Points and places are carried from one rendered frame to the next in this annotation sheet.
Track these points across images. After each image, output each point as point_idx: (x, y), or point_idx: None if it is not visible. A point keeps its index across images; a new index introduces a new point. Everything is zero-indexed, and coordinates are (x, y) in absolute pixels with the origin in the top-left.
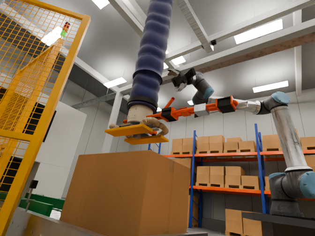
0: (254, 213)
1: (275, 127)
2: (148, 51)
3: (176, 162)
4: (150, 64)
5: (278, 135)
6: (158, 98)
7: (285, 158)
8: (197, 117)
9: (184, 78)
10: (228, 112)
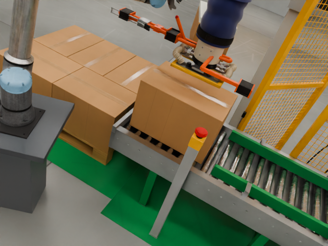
0: (74, 103)
1: (36, 7)
2: None
3: (152, 71)
4: None
5: (35, 18)
6: (202, 18)
7: (31, 47)
8: (147, 30)
9: None
10: (122, 19)
